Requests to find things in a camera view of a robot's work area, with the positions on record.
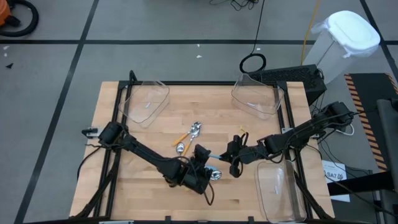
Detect white paper sign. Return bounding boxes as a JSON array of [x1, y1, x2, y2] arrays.
[[322, 159, 351, 203]]

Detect black cable tangle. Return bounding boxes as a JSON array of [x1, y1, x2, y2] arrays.
[[208, 0, 259, 12]]

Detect white trash can with bag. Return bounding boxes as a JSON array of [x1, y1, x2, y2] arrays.
[[303, 10, 381, 85]]

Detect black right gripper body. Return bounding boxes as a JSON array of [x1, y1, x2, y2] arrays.
[[229, 135, 261, 179]]

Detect yellow hanging cable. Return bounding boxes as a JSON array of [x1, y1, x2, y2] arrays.
[[300, 0, 322, 66]]

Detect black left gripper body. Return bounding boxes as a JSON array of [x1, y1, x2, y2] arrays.
[[177, 145, 214, 195]]

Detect black hanging cable with coil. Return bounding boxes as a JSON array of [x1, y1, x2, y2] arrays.
[[238, 0, 267, 74]]

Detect grey metal post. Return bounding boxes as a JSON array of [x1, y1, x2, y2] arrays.
[[376, 98, 398, 224]]

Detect black mat with hazard stripes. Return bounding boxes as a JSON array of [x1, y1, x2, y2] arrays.
[[343, 72, 398, 172]]

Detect orange vacuum cleaner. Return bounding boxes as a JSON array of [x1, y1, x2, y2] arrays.
[[0, 0, 12, 27]]

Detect clear plastic bin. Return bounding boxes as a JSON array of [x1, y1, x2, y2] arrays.
[[118, 80, 171, 129], [230, 73, 285, 121], [254, 159, 308, 224]]

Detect black vacuum hose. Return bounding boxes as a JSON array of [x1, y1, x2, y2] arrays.
[[0, 0, 40, 38]]

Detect black metal beam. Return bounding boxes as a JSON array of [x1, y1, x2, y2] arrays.
[[326, 177, 396, 197]]

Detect white power cable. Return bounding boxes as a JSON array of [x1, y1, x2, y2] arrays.
[[335, 123, 356, 137]]

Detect black computer tower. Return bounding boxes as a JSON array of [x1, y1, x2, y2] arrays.
[[247, 64, 328, 106]]

